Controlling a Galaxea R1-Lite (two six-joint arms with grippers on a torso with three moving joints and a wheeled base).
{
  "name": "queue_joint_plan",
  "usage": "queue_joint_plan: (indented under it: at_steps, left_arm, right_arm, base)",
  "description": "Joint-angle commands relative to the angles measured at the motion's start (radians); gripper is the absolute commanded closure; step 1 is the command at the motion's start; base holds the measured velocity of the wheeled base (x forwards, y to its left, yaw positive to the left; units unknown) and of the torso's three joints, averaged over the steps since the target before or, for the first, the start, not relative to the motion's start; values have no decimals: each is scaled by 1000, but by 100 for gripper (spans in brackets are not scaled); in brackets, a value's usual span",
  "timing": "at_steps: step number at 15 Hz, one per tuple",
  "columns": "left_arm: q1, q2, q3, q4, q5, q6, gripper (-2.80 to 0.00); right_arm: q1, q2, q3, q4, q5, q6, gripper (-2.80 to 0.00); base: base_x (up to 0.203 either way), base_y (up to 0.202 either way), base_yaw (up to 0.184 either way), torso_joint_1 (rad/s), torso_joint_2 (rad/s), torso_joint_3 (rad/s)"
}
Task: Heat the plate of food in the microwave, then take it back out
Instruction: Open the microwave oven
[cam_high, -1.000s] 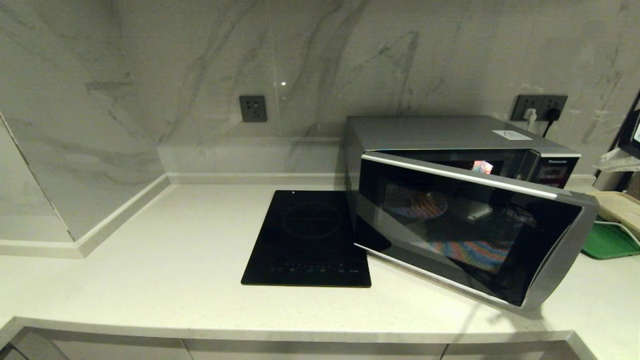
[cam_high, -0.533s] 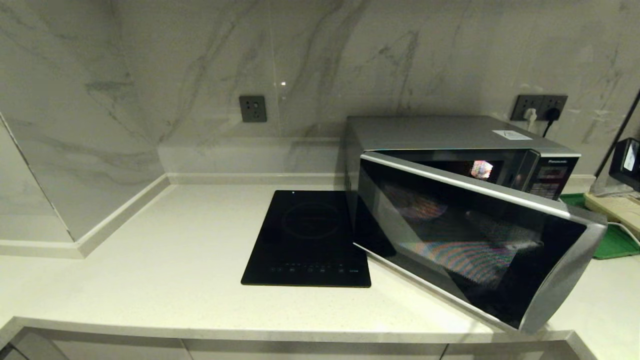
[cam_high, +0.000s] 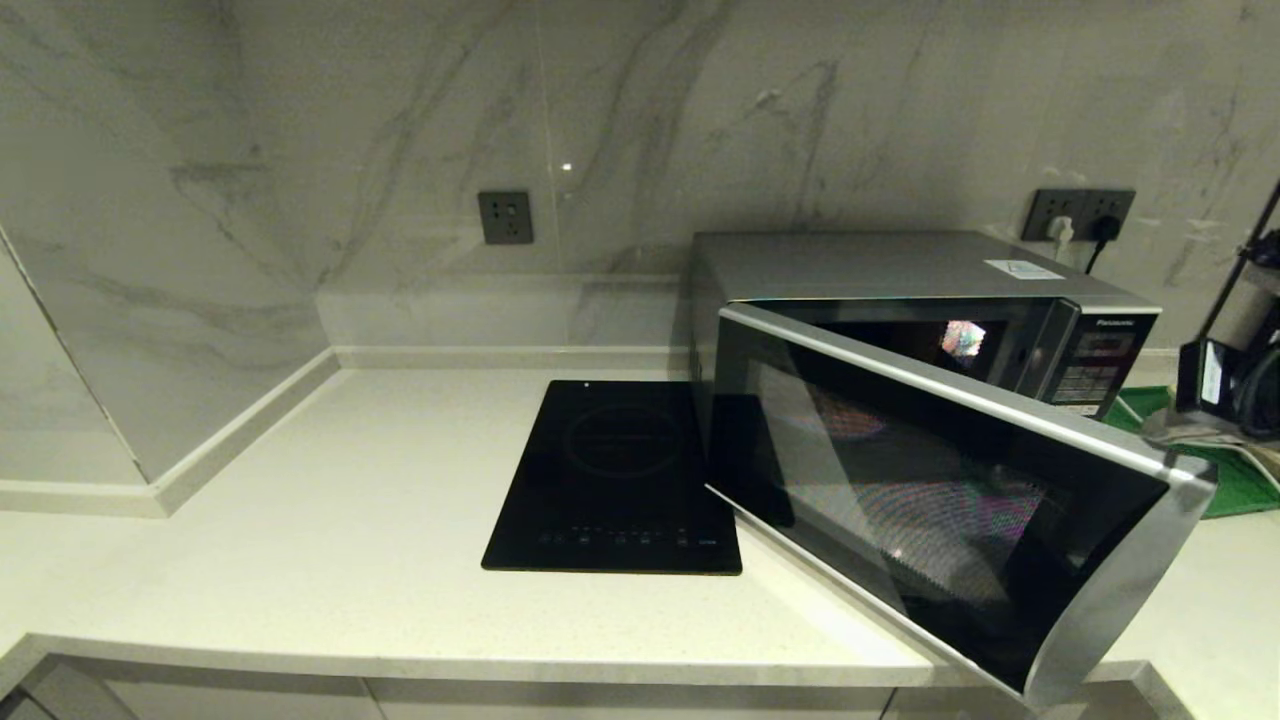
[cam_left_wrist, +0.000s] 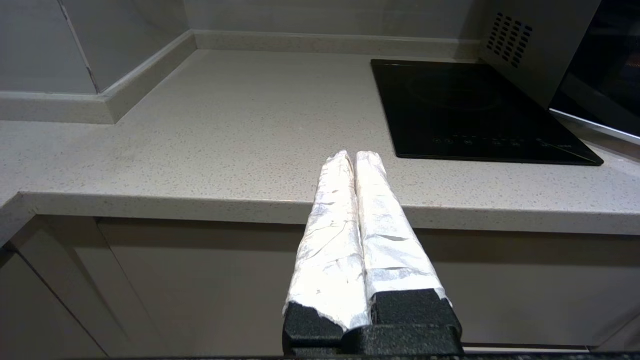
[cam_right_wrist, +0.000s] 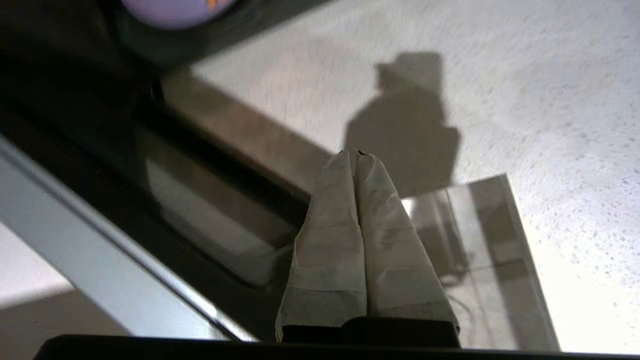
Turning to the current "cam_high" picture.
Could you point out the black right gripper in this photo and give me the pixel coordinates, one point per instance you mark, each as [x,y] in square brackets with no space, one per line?
[1262,390]

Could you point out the grey double wall socket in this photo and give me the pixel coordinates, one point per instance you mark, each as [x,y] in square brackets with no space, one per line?
[1080,203]

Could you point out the dark glass microwave door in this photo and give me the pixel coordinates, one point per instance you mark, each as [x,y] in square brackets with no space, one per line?
[950,500]

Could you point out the black power plug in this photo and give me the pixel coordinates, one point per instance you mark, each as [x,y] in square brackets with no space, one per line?
[1104,228]

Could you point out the beige plastic box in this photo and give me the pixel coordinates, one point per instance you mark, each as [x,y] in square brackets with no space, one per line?
[1265,458]

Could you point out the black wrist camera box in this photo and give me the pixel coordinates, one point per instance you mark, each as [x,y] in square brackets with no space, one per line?
[1205,378]

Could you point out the grey single wall socket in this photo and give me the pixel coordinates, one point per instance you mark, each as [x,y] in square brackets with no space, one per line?
[505,218]

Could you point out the white power plug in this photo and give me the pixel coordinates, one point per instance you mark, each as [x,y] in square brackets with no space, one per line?
[1060,231]

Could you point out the grey angled cabinet panel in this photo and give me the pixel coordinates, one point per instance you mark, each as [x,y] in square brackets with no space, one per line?
[70,700]

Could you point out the grey side cabinet door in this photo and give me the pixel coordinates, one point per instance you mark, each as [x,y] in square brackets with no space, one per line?
[15,712]

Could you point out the purple plastic plate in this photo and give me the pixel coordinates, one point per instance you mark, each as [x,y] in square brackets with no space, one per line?
[850,420]

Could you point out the black induction cooktop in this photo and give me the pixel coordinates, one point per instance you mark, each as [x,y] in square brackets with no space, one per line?
[600,480]

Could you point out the green plastic tray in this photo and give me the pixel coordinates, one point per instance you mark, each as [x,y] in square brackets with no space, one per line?
[1240,485]

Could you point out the white paper label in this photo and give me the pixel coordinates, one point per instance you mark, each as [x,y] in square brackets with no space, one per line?
[1023,269]

